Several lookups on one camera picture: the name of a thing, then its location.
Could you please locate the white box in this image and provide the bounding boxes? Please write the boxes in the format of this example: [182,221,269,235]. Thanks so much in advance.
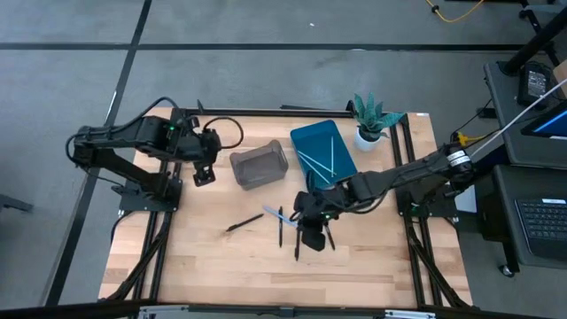
[455,185,478,214]

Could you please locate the white plant pot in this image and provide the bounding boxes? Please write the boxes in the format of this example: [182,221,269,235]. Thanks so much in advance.
[353,126,384,153]

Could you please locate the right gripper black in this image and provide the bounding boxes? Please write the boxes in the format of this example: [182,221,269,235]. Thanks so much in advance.
[295,188,351,253]

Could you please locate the grey metal leg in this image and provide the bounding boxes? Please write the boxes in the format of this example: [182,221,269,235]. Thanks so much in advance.
[0,192,35,214]

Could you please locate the monitor with blue screen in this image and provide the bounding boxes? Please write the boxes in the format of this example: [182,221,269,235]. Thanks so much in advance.
[520,99,567,141]

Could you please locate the blue plastic tray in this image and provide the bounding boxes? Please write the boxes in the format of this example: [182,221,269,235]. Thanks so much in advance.
[290,119,359,192]

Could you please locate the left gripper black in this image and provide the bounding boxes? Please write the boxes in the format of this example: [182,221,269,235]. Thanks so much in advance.
[188,128,222,187]

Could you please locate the black workstation desk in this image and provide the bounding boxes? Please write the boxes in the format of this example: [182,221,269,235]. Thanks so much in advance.
[482,59,567,271]

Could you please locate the black bar silver brackets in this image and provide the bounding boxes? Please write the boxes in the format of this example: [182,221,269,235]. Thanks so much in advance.
[0,300,567,319]

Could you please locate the black diagonal pole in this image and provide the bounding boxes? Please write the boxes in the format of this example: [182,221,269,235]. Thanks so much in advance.
[498,6,567,76]

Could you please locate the black aluminium table frame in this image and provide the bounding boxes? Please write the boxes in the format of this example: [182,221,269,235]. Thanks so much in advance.
[99,99,474,310]

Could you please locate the green snake plant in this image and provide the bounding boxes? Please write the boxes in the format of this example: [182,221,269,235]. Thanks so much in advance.
[353,91,407,143]

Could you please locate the grey translucent plastic bin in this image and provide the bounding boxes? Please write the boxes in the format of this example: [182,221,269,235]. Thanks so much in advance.
[229,139,290,191]

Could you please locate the blue pencil yellow bands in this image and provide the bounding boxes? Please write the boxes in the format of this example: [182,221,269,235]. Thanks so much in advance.
[262,205,299,228]

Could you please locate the black power device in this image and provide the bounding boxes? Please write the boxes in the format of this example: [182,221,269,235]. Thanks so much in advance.
[517,61,554,107]

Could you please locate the black floor cables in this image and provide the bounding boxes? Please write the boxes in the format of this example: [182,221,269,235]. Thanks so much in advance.
[442,97,495,152]

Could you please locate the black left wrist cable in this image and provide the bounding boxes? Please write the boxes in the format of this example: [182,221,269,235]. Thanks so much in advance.
[201,115,245,151]

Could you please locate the black laptop keyboard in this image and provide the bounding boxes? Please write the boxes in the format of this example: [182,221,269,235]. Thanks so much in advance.
[513,197,567,262]

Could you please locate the yellow power plug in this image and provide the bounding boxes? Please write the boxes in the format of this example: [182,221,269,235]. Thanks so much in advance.
[451,131,488,148]

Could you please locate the white cable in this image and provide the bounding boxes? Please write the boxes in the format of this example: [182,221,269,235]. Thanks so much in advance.
[469,77,567,160]

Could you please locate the yellow floor cable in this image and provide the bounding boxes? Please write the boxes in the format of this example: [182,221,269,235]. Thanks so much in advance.
[424,0,486,24]

